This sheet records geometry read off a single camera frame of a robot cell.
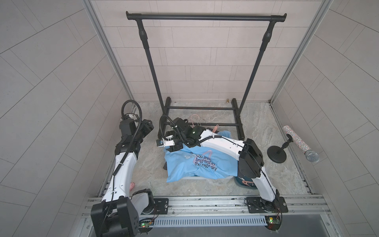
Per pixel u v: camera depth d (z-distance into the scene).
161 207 0.71
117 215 0.38
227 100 1.19
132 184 0.77
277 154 0.88
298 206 0.72
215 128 0.84
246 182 0.77
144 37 0.65
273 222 0.68
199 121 1.06
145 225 0.63
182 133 0.63
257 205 0.71
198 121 1.08
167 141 0.67
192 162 0.72
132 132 0.57
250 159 0.52
